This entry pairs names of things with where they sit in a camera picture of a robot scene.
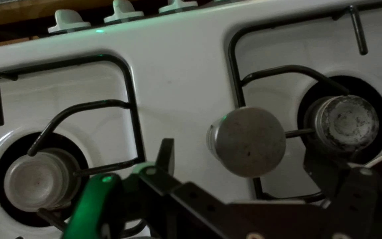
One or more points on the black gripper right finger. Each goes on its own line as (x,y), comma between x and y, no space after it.
(354,203)

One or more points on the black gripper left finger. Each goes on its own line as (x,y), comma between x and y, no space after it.
(165,207)

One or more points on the right stove burner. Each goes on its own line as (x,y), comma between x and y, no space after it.
(345,120)

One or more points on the stove burner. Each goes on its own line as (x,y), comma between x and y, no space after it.
(40,179)
(345,120)

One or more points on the black stove grate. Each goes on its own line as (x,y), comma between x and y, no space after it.
(134,114)
(235,70)

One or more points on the left stove burner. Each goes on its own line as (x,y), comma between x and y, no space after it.
(40,179)

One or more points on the white gas stove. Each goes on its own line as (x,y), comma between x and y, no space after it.
(182,79)

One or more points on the white stove knob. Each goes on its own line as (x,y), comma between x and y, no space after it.
(122,10)
(178,5)
(69,20)

